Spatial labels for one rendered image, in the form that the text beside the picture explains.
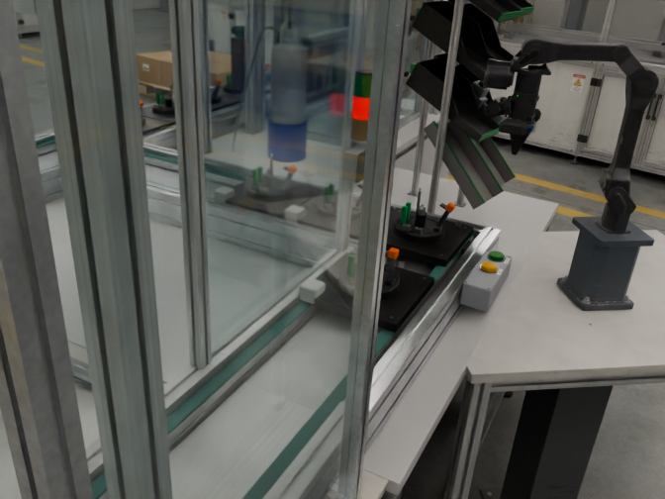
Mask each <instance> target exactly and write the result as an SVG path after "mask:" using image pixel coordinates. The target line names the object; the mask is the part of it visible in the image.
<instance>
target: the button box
mask: <svg viewBox="0 0 665 499"><path fill-rule="evenodd" d="M489 252H490V251H489V250H486V251H485V253H484V254H483V256H482V257H481V258H480V260H479V261H478V263H477V264H476V265H475V267H474V268H473V270H472V271H471V272H470V274H469V275H468V276H467V278H466V279H465V281H464V282H463V284H462V290H461V296H460V302H459V303H460V304H462V305H465V306H469V307H472V308H475V309H479V310H482V311H485V312H487V311H488V310H489V308H490V306H491V305H492V303H493V301H494V299H495V298H496V296H497V294H498V293H499V291H500V289H501V288H502V286H503V284H504V283H505V281H506V279H507V278H508V276H509V272H510V267H511V262H512V257H511V256H509V255H505V257H504V260H502V261H495V260H491V259H489V257H488V255H489ZM484 261H491V262H494V263H495V264H497V266H498V268H497V271H495V272H488V271H484V270H483V269H482V268H481V263H482V262H484Z"/></svg>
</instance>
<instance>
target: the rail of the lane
mask: <svg viewBox="0 0 665 499"><path fill-rule="evenodd" d="M500 232H501V230H498V229H494V228H490V227H486V226H485V227H484V229H483V230H482V231H481V233H480V234H479V235H478V236H477V238H476V239H475V240H474V241H473V243H472V244H471V241H468V242H467V243H466V244H465V245H464V247H463V248H462V249H461V254H462V257H461V258H460V259H459V260H458V261H457V262H456V263H455V265H454V266H453V267H452V268H451V270H450V271H449V272H448V273H447V275H446V276H445V277H444V278H443V280H442V281H441V282H440V284H439V285H438V286H437V287H436V289H435V290H434V291H433V292H432V294H431V295H430V296H429V298H428V299H427V301H426V303H425V304H424V305H423V306H422V308H421V309H420V310H419V312H418V313H417V314H416V315H415V317H414V318H413V319H412V320H411V322H410V323H409V324H408V325H407V327H406V328H405V329H404V331H403V332H402V333H401V334H400V336H399V337H398V338H396V340H395V341H394V342H393V344H392V345H391V346H390V347H389V349H388V350H387V351H386V352H385V354H384V355H383V356H382V357H381V359H380V360H379V361H378V363H377V364H376V365H375V366H374V368H373V376H372V385H371V395H370V405H369V414H368V424H367V433H366V443H365V452H364V454H366V453H367V451H368V450H369V448H370V447H371V445H372V444H373V443H374V441H375V440H376V438H377V437H378V435H379V434H380V432H381V431H382V429H383V428H384V426H385V425H386V423H387V422H388V420H389V419H390V417H391V416H392V414H393V413H394V411H395V410H396V408H397V407H398V405H399V404H400V402H401V401H402V399H403V398H404V396H405V395H406V393H407V392H408V390H409V389H410V387H411V386H412V384H413V383H414V381H415V380H416V378H417V377H418V375H419V374H420V372H421V371H422V369H423V368H424V366H425V365H426V363H427V362H428V360H429V358H430V357H431V355H432V354H433V352H434V351H435V349H436V348H437V346H438V345H439V343H440V342H441V340H442V339H443V337H444V336H445V334H446V333H447V331H448V330H449V328H450V327H451V325H452V324H453V322H454V321H455V319H456V318H457V316H458V315H459V313H460V312H461V310H462V309H463V307H464V306H465V305H462V304H460V303H459V302H460V296H461V290H462V284H463V282H464V281H465V279H466V278H467V276H468V275H469V274H470V272H471V271H472V270H473V268H474V267H475V265H476V264H477V263H478V261H479V260H480V258H481V257H482V256H483V254H484V253H485V251H486V250H489V251H493V250H495V251H497V247H498V242H499V237H500Z"/></svg>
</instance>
